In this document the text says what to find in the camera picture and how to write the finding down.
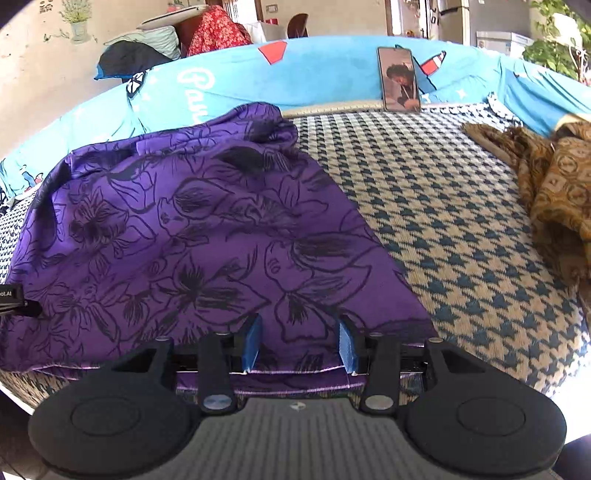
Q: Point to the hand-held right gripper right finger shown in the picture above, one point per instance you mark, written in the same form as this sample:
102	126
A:
347	346

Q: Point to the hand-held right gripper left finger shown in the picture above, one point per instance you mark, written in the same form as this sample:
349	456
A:
253	341

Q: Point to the purple floral shirt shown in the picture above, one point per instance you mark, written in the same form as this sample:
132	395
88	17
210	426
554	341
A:
184	221

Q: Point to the blue printed sofa cushion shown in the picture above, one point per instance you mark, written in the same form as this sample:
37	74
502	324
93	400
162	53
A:
323	69
545	92
92	124

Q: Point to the black and blue jacket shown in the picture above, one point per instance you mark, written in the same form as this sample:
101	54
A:
124	57

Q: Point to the brown patterned cloth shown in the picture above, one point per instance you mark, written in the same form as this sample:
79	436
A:
563	184

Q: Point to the smartphone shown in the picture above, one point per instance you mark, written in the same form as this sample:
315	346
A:
399	78

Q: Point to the pale green pillow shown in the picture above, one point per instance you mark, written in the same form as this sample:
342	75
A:
157	39

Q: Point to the red floral cloth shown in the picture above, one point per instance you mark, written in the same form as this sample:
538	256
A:
217	32

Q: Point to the dark wooden chair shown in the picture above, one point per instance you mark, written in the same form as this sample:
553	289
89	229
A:
298	25

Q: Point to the white flat board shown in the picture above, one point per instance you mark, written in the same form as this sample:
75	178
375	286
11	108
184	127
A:
171	17

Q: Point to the white chest freezer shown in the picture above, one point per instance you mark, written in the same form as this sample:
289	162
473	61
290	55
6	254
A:
498	41

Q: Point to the grey refrigerator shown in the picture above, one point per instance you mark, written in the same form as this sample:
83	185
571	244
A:
494	14

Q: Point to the green potted plant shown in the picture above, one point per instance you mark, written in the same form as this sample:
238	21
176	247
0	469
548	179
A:
554	41

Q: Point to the potted flower wall sticker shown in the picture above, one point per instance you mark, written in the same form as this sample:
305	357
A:
77	27

